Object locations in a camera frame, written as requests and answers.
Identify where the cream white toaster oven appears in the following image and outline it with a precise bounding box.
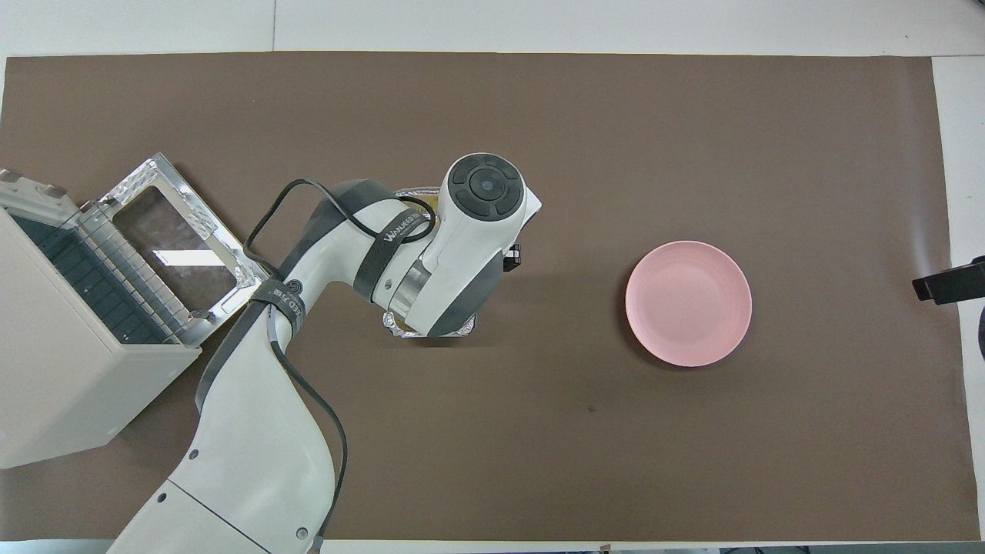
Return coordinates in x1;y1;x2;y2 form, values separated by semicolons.
0;169;202;470

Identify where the pink round plate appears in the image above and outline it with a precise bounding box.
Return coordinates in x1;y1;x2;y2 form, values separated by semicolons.
625;241;753;368

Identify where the glass oven door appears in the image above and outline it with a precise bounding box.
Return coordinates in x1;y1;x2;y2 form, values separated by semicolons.
81;152;274;345

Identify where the metal oven rack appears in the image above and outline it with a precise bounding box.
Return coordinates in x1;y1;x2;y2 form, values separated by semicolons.
12;212;193;345

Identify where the aluminium foil tray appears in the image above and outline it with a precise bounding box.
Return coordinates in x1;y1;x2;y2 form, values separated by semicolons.
382;187;478;339

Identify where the brown table mat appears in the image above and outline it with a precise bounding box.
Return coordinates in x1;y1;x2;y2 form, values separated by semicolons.
0;52;982;542

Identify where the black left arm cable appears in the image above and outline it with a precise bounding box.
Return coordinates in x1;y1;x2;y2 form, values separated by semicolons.
244;179;437;551

